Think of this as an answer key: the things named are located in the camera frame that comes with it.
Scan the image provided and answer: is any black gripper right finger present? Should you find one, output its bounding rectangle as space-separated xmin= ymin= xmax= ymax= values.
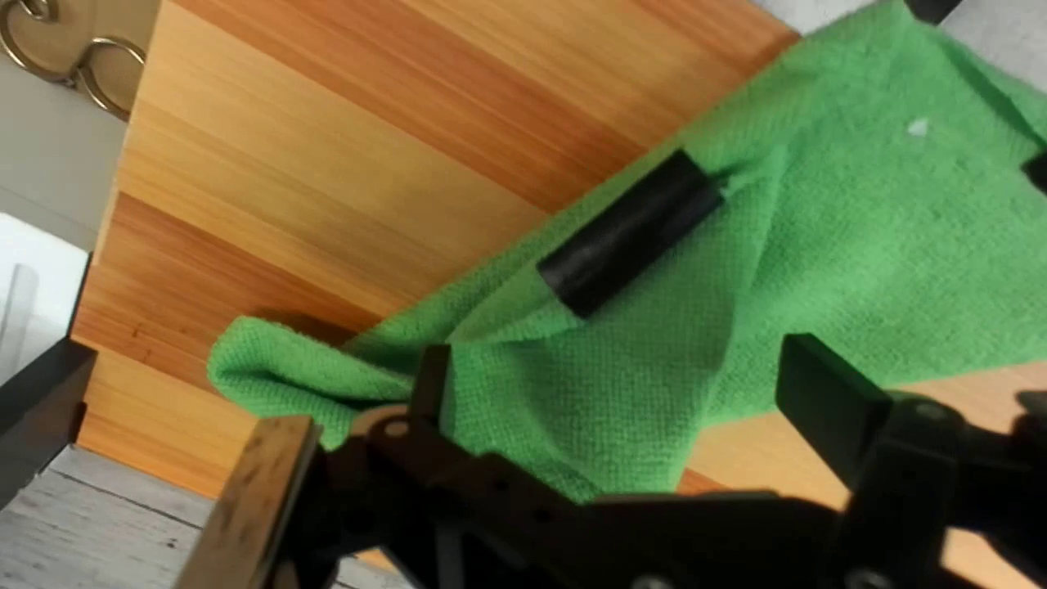
xmin=776 ymin=331 xmax=896 ymax=492

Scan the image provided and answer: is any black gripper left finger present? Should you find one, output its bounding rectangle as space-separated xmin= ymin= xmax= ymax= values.
xmin=406 ymin=340 xmax=453 ymax=463

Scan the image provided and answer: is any green cloth towel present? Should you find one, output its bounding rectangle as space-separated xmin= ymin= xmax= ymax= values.
xmin=205 ymin=0 xmax=1047 ymax=503

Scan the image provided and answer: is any short black cylinder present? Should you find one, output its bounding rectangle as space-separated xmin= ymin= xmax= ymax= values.
xmin=535 ymin=144 xmax=728 ymax=320

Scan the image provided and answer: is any wooden countertop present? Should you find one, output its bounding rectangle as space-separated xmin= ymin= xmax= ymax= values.
xmin=67 ymin=0 xmax=1047 ymax=589

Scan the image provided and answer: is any grey wood-print back panel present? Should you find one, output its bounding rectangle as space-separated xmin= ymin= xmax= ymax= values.
xmin=0 ymin=442 xmax=418 ymax=589

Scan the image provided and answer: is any wide dark upright post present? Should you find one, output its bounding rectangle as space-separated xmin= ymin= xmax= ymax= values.
xmin=0 ymin=338 xmax=99 ymax=510

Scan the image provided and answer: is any brass ring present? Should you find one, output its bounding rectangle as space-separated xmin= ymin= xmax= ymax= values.
xmin=73 ymin=34 xmax=151 ymax=123
xmin=0 ymin=0 xmax=73 ymax=81

